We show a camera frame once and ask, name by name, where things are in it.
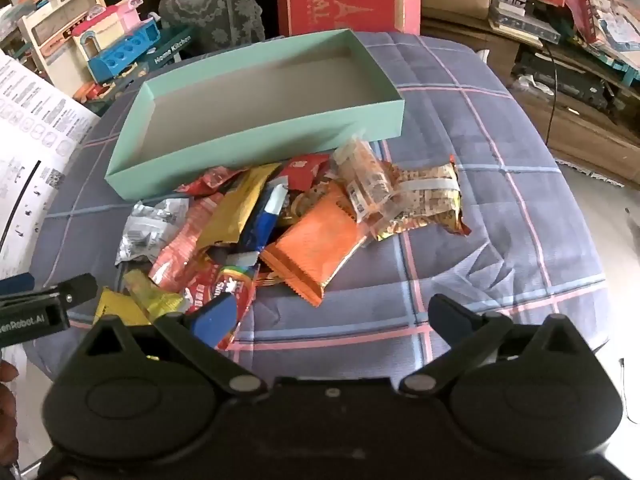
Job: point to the pink toy box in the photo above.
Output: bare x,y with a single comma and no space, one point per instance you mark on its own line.
610,25

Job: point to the dark green toy box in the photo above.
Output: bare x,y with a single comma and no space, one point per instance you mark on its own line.
172,47

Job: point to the yellow snack packet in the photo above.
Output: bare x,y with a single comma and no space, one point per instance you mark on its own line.
145,297

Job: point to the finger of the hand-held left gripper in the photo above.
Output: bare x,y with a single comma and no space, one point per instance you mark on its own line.
75,290
15,284

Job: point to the dark red shiny packet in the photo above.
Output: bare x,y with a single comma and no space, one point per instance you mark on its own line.
185,245

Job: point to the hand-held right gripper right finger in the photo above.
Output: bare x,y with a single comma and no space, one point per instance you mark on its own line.
450,317

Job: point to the white instruction sheet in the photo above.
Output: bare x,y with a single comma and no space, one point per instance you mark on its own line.
30,125

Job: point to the grey lace cloth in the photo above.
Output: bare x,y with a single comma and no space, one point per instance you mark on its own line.
210,0

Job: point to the blue toy tray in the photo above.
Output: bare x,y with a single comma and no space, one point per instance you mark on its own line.
125,55

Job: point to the orange snack packet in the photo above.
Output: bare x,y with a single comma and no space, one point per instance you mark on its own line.
315,245

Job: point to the person's left hand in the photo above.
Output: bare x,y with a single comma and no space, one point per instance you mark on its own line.
7,390

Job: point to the wooden cabinet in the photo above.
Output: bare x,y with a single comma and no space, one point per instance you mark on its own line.
575,130

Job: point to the black electronic device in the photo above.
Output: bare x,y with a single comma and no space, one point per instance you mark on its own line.
565,77

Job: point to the blue white snack packet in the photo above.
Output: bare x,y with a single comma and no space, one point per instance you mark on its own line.
267,215

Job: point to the cream pink toy kitchen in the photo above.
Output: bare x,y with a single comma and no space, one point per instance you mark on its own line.
55,25

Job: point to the red rainbow candy packet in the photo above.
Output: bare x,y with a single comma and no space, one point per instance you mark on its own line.
235,280

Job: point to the mint green cardboard box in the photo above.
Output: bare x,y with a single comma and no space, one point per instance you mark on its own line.
250,150

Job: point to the brown patterned noodle packet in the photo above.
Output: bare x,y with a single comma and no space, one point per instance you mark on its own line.
430,195

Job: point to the silver foil packet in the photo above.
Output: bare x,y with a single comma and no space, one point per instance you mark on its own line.
145,225

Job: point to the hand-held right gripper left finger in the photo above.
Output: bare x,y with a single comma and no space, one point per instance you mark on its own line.
215,317

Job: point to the clear plastic case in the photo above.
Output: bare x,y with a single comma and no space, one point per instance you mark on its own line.
525,20

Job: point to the clear biscuit packet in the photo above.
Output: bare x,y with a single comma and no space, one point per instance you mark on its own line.
365,175

